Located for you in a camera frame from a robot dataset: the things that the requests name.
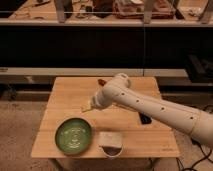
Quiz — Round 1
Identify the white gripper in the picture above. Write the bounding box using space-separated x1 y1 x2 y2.
81 91 107 113

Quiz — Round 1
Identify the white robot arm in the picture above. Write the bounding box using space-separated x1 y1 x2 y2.
81 73 213 149

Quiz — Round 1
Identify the green ceramic bowl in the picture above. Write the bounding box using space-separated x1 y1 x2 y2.
55 118 92 155

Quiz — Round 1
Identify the red sausage toy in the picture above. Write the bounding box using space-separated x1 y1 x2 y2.
98 79 107 86

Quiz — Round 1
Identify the wooden table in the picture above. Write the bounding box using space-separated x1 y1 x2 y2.
30 76 181 171

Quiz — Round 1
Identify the black box on right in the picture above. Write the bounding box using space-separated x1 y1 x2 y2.
185 55 213 83

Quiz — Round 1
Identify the long workbench shelf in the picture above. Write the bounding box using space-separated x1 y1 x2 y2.
0 0 213 27

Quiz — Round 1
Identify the black cable on floor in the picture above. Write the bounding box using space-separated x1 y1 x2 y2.
175 105 213 171

